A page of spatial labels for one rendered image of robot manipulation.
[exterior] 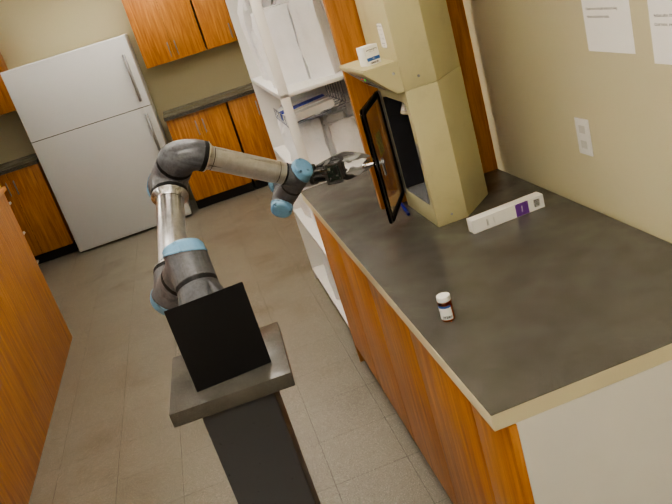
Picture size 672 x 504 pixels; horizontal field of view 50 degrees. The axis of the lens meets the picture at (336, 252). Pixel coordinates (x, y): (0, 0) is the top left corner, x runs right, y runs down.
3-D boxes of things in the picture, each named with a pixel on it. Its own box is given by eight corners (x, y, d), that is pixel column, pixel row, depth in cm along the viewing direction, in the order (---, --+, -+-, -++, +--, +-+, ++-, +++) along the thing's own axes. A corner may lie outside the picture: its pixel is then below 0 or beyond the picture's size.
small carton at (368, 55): (373, 62, 235) (368, 43, 233) (381, 61, 231) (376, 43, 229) (360, 66, 233) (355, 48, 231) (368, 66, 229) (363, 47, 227)
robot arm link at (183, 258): (182, 274, 187) (166, 232, 192) (167, 301, 196) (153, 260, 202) (224, 269, 194) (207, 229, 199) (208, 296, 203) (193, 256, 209)
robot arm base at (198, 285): (171, 320, 184) (159, 288, 188) (194, 335, 197) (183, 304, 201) (223, 294, 183) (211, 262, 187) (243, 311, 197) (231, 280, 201)
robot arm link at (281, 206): (278, 194, 237) (282, 171, 244) (265, 214, 245) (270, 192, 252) (300, 202, 239) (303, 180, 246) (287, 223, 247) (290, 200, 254)
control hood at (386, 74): (376, 83, 257) (368, 55, 253) (405, 91, 227) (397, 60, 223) (346, 93, 255) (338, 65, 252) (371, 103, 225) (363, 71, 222)
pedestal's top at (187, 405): (174, 428, 181) (168, 415, 179) (177, 369, 211) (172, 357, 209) (295, 385, 183) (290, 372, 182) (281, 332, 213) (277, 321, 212)
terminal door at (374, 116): (404, 194, 270) (377, 90, 256) (392, 225, 243) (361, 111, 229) (402, 194, 271) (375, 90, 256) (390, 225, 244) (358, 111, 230)
